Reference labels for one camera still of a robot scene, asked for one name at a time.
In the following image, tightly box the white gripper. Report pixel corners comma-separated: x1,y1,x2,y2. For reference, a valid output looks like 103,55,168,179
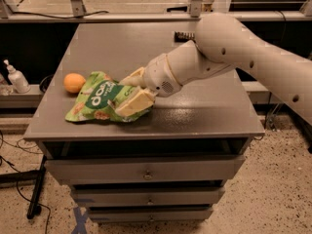
115,54,182,117

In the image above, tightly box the green rice chip bag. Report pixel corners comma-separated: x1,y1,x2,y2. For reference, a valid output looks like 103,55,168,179
65,71,153,122

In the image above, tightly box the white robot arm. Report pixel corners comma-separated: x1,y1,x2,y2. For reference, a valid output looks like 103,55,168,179
120,13,312,124

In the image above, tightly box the orange fruit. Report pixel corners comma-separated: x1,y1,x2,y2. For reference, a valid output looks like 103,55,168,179
63,73,86,94

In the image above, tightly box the grey drawer cabinet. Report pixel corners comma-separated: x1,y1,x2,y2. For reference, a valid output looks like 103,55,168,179
24,22,264,215

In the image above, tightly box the top grey drawer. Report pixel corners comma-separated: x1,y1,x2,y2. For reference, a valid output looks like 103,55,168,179
46,155,245,185

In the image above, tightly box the grey drawer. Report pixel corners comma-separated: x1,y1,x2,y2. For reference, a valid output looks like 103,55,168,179
46,155,245,185
89,207,213,223
71,187,225,207

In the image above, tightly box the middle grey drawer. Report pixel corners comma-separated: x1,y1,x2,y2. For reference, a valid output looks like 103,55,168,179
71,187,225,207

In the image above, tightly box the white pump bottle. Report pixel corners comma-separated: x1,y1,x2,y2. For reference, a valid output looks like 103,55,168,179
4,59,30,94

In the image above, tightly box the bottom grey drawer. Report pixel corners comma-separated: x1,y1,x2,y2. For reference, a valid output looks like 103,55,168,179
89,207,213,223

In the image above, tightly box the blue tape cross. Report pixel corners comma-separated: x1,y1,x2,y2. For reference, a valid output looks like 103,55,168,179
71,207,88,234

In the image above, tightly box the black floor stand bar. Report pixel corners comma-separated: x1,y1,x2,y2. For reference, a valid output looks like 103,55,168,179
0,157,47,219

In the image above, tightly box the metal frame rail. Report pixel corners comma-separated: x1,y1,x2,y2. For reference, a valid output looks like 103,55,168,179
0,11,312,23

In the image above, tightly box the black floor cable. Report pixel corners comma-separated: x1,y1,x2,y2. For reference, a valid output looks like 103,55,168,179
0,130,53,234

